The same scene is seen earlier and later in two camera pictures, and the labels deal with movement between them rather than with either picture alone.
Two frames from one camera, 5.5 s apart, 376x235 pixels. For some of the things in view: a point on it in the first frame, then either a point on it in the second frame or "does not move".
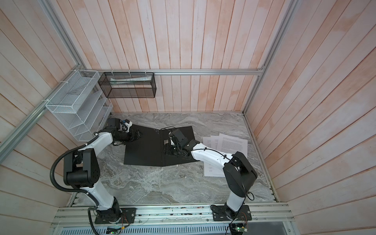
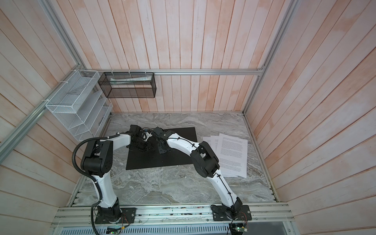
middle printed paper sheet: (215, 142) does not move
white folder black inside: (153, 148) does not move
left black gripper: (132, 137) → (145, 149)
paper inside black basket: (116, 81) does not move
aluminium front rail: (171, 215) does not move
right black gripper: (170, 150) → (161, 151)
